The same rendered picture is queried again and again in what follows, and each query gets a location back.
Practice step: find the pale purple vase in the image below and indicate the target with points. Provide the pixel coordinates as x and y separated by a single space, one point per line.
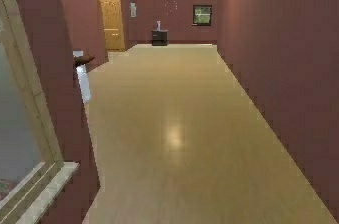
158 25

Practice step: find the small dark framed window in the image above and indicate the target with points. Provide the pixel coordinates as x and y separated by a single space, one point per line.
202 14

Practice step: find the grey framed wall picture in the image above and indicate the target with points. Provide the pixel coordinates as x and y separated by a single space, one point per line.
133 9

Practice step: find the yellow wooden room door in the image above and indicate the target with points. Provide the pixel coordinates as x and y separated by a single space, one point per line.
113 25

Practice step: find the small black cabinet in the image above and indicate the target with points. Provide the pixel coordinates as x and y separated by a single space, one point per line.
159 37

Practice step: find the large window with beige frame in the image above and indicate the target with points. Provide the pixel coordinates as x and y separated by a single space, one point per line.
7 110

